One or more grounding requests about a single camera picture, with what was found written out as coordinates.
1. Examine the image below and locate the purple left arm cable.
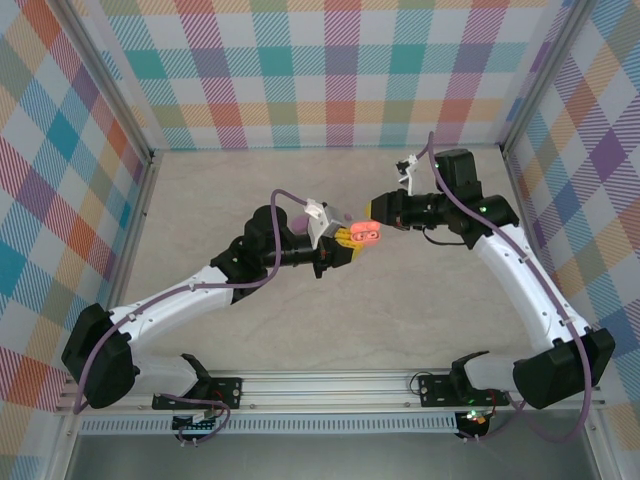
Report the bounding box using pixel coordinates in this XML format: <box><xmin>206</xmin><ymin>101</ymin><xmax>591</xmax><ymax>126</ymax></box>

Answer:
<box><xmin>73</xmin><ymin>188</ymin><xmax>307</xmax><ymax>444</ymax></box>

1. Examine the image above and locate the thin black cable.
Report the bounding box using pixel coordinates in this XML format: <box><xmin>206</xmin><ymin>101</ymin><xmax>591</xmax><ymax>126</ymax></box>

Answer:
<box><xmin>423</xmin><ymin>226</ymin><xmax>465</xmax><ymax>247</ymax></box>

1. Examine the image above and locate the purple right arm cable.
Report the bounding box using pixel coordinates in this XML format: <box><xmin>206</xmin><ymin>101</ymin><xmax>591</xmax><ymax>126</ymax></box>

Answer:
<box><xmin>419</xmin><ymin>131</ymin><xmax>599</xmax><ymax>445</ymax></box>

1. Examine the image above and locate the aluminium table edge rail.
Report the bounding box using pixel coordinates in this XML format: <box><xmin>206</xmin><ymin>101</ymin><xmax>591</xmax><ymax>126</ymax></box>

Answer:
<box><xmin>104</xmin><ymin>149</ymin><xmax>162</xmax><ymax>311</ymax></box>
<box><xmin>502</xmin><ymin>147</ymin><xmax>569</xmax><ymax>326</ymax></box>

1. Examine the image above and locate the white slotted cable duct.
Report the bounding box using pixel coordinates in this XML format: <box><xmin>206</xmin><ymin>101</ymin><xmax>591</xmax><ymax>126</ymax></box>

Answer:
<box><xmin>79</xmin><ymin>412</ymin><xmax>459</xmax><ymax>435</ymax></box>

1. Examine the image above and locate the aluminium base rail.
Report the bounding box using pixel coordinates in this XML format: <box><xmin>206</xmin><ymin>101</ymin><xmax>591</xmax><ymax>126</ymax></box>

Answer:
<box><xmin>55</xmin><ymin>368</ymin><xmax>607</xmax><ymax>414</ymax></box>

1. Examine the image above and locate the salmon orange earbud charging case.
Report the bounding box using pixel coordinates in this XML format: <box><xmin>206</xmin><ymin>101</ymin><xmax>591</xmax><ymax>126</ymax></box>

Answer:
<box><xmin>348</xmin><ymin>219</ymin><xmax>384</xmax><ymax>247</ymax></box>

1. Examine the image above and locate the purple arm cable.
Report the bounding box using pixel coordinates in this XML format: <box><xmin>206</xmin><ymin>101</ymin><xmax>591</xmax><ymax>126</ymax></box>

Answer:
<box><xmin>419</xmin><ymin>131</ymin><xmax>599</xmax><ymax>445</ymax></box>
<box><xmin>73</xmin><ymin>188</ymin><xmax>307</xmax><ymax>444</ymax></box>

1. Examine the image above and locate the black controller board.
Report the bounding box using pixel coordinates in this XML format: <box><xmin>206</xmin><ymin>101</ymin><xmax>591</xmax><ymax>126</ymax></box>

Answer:
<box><xmin>172</xmin><ymin>408</ymin><xmax>224</xmax><ymax>434</ymax></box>
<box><xmin>457</xmin><ymin>408</ymin><xmax>494</xmax><ymax>432</ymax></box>

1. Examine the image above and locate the aluminium frame post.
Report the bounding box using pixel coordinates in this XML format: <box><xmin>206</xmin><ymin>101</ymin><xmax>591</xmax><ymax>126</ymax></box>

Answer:
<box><xmin>58</xmin><ymin>0</ymin><xmax>157</xmax><ymax>166</ymax></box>
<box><xmin>501</xmin><ymin>0</ymin><xmax>600</xmax><ymax>154</ymax></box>

